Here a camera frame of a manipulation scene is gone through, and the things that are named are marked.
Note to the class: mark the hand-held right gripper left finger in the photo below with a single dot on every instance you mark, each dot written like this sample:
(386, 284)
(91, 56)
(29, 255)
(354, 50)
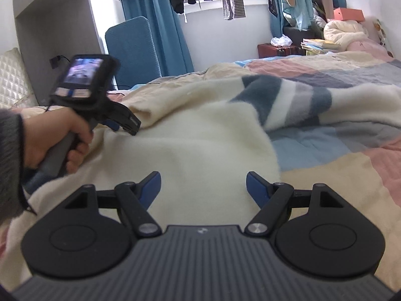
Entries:
(152, 188)

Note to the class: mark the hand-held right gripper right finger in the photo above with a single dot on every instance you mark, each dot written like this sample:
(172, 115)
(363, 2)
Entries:
(255, 188)

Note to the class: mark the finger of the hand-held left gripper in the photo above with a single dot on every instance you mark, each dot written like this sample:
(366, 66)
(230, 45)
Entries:
(125, 120)

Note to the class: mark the person's left hand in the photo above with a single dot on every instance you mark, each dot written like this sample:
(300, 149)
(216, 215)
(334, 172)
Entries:
(47, 131)

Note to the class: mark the blue upholstered chair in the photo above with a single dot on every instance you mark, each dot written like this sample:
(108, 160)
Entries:
(131, 53)

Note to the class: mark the pastel patchwork quilt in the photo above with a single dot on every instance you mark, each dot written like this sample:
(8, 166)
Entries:
(329, 169)

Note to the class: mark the cream quilted headboard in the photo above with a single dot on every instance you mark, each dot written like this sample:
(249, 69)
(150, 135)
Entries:
(12, 81)

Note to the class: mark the grey cabinet unit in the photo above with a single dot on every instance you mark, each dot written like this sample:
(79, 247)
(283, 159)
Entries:
(56, 22)

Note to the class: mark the blue curtain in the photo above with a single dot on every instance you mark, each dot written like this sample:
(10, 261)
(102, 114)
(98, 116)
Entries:
(163, 31)

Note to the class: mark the dark red suitcase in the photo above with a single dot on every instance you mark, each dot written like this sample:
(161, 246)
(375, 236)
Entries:
(278, 51)

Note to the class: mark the white plastic bag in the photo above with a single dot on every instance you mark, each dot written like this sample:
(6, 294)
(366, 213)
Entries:
(281, 40)

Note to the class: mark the stack of books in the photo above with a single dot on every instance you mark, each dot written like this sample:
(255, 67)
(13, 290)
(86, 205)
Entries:
(319, 45)

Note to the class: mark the striped hanging garment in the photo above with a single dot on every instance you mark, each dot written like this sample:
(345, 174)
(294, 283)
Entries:
(233, 6)

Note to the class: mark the black storage box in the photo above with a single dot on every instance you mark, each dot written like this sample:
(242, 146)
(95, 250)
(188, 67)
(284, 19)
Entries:
(297, 34)

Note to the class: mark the cream rolled duvet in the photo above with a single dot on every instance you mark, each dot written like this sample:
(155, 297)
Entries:
(343, 34)

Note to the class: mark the light blue hanging garment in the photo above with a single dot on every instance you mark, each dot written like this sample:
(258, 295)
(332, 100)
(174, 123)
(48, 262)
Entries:
(300, 9)

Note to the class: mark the pink plush blanket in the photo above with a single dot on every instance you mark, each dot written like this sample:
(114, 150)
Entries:
(372, 44)

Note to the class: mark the orange box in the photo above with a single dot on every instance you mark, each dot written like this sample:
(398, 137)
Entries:
(349, 14)

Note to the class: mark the black wall charger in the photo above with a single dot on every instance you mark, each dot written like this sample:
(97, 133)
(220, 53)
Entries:
(55, 62)

